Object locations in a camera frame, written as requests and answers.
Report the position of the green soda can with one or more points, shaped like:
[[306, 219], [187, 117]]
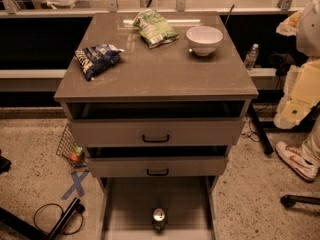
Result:
[[159, 219]]

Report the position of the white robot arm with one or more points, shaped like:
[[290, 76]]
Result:
[[302, 83]]

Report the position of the grey drawer cabinet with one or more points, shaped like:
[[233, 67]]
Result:
[[168, 82]]

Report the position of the middle grey drawer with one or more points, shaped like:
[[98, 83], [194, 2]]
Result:
[[157, 166]]

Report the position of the grey drawer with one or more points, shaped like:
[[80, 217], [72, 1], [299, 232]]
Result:
[[157, 166], [147, 133]]

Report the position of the top grey drawer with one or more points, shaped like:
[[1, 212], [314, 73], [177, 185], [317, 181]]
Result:
[[147, 133]]

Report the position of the bottom open drawer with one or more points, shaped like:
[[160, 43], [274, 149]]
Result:
[[129, 204]]

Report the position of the green chip bag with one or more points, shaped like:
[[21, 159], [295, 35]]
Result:
[[154, 28]]

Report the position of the white bowl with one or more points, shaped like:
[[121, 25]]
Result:
[[204, 40]]

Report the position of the blue chip bag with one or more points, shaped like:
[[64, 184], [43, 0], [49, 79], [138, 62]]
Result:
[[96, 59]]

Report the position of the clear water bottle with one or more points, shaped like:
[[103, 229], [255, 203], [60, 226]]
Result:
[[251, 57]]

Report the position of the black headphones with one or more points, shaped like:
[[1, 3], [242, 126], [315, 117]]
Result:
[[281, 62]]

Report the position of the white red sneaker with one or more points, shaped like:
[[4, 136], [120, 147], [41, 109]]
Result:
[[292, 156]]

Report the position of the beige trouser leg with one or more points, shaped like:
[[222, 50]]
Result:
[[311, 145]]

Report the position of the black chair caster leg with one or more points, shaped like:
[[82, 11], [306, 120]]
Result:
[[289, 201]]

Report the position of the wire mesh basket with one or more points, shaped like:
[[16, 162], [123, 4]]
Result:
[[70, 150]]

